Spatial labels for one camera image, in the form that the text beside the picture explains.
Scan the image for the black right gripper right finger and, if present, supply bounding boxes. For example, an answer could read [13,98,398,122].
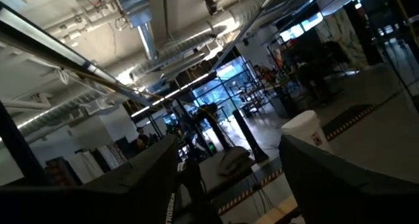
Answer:
[279,134,419,224]

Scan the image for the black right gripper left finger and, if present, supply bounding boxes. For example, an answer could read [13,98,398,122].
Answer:
[0,134,179,224]

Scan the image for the person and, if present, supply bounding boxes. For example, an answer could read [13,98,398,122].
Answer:
[133,126,152,153]

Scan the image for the black yellow striped floor mat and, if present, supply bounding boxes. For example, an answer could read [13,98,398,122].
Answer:
[322,103,379,142]

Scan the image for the white paper cup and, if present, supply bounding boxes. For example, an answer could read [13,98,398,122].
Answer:
[280,109,331,153]

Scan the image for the yellow black hazard tape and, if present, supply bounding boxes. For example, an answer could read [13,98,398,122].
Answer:
[217,167,285,217]

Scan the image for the grey folded cloth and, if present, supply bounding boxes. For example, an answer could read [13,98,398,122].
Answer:
[217,145,252,176]

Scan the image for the dark grey side desk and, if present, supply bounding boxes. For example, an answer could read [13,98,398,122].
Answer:
[198,151,258,200]

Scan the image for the marbled fabric panel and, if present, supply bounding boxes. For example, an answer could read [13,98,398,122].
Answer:
[316,7,369,69]

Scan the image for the silver rectangular ventilation duct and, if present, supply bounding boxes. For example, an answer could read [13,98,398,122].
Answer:
[111,0,162,63]

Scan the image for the silver spiral ventilation duct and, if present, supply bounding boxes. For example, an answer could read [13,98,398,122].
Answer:
[129,6,253,87]

